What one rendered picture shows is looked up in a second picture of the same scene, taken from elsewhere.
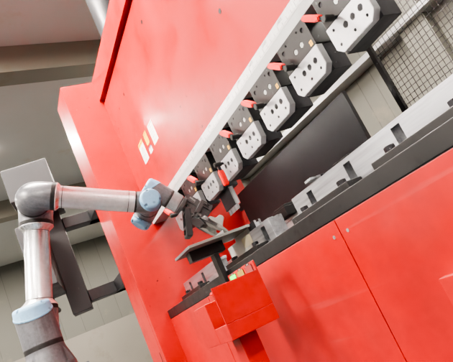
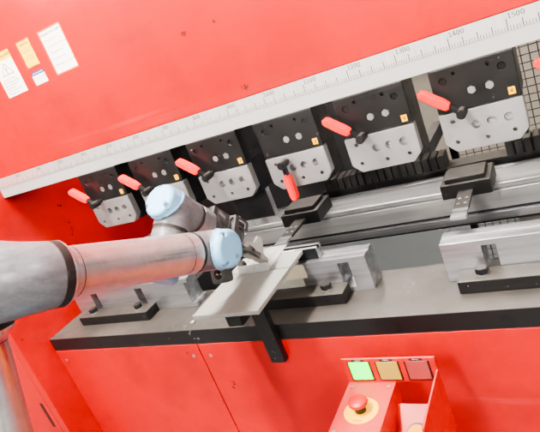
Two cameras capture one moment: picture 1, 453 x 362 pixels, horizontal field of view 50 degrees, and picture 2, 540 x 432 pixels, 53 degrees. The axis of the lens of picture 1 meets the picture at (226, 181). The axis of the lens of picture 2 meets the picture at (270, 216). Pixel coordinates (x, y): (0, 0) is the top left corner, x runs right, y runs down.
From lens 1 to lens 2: 1.26 m
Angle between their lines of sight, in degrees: 42
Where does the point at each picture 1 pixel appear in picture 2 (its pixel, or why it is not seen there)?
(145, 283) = not seen: hidden behind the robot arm
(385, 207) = not seen: outside the picture
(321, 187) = (522, 247)
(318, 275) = (525, 372)
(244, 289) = (437, 406)
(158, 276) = not seen: hidden behind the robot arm
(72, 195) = (105, 270)
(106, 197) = (163, 261)
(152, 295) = (23, 321)
